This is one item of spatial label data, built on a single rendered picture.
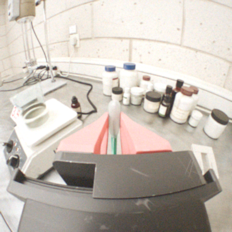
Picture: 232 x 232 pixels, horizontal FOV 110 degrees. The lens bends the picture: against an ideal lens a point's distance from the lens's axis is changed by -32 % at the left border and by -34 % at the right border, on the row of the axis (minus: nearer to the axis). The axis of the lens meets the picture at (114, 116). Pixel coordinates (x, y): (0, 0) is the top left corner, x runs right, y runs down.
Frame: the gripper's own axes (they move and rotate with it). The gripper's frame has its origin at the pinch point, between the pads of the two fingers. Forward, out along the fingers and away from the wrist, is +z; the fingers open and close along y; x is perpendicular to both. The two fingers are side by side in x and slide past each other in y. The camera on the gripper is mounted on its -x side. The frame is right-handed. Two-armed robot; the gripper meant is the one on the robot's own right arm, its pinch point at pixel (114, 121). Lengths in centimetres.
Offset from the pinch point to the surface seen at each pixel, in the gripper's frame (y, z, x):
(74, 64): 24, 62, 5
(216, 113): -30.6, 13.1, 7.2
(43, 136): 12.2, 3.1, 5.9
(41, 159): 13.4, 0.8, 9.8
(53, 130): 10.9, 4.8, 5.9
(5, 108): 53, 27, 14
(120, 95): -2.4, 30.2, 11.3
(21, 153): 17.6, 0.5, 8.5
